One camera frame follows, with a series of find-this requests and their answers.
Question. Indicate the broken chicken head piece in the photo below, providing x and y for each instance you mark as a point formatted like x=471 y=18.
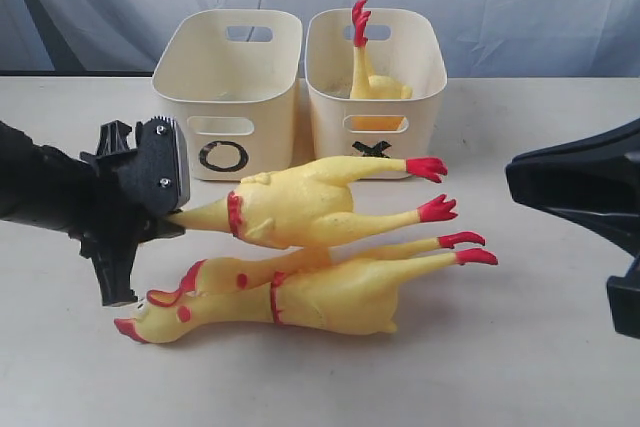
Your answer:
x=224 y=275

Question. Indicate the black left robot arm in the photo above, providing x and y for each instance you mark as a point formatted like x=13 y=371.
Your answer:
x=43 y=187

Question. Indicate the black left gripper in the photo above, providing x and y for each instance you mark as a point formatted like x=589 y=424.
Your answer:
x=118 y=222

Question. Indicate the cream bin marked O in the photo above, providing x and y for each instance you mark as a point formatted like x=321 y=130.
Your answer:
x=229 y=78

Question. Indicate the headless chicken body piece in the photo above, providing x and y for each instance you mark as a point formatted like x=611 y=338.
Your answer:
x=366 y=83

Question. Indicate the whole rubber chicken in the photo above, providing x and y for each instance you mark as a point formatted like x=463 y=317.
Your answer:
x=312 y=205
x=357 y=296

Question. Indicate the cream bin marked X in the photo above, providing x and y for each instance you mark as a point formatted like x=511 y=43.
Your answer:
x=402 y=45

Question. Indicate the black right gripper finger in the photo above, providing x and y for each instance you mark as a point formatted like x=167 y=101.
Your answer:
x=624 y=301
x=592 y=182

